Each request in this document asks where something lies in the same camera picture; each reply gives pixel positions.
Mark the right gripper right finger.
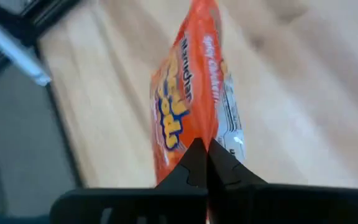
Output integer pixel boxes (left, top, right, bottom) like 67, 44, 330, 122
208, 139, 358, 224

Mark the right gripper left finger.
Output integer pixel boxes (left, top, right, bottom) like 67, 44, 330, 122
50, 138, 209, 224

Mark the red Saucy Noodle pack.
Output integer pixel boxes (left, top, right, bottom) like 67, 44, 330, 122
149, 0, 247, 184

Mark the white metal bar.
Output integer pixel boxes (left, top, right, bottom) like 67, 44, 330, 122
0, 12, 52, 87

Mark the black aluminium table frame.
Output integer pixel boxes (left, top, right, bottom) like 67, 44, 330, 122
0, 0, 85, 90

